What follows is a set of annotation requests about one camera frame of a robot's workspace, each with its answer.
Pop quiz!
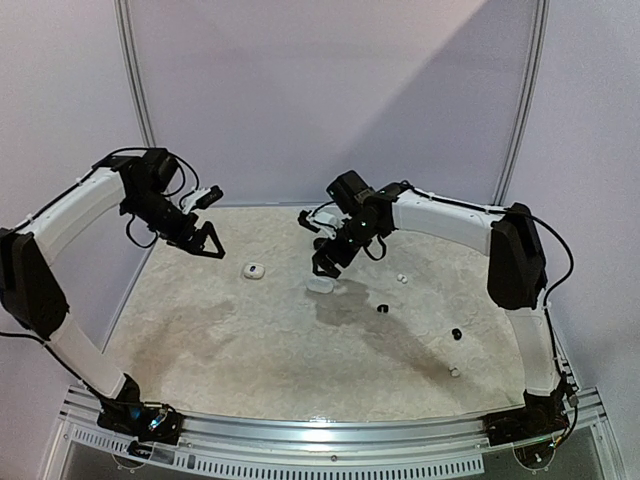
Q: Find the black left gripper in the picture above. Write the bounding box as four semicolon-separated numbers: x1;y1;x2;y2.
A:
125;188;226;258

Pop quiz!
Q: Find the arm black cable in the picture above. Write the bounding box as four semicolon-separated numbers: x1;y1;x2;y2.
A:
364;182;576;401
0;147;201;346

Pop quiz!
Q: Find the left aluminium wall post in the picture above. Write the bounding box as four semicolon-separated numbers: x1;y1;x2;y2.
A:
114;0;157;147

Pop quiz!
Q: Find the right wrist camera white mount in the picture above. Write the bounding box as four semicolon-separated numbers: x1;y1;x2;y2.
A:
298;210;342;240

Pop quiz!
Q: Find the right aluminium wall post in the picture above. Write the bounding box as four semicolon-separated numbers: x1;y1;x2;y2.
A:
492;0;550;205

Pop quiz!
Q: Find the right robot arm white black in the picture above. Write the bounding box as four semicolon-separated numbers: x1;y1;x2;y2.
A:
298;170;577;454

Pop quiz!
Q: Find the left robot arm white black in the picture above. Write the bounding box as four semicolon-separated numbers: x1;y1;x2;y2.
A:
1;147;225;446

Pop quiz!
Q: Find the aluminium front rail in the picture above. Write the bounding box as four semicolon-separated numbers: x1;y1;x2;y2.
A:
43;387;627;479

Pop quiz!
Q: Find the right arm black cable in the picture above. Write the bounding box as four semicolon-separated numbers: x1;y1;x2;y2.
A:
364;182;576;401

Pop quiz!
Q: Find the white stem earbud charging case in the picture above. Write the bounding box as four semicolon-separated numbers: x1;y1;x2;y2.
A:
242;263;266;280

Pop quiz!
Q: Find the white oval earbud charging case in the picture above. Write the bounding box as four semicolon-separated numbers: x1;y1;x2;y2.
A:
305;277;334;295

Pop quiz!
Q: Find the aluminium wall post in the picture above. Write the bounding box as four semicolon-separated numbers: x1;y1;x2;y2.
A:
492;0;550;205
114;0;157;147

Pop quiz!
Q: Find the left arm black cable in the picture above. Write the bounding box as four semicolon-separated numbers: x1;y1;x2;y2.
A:
0;147;201;346

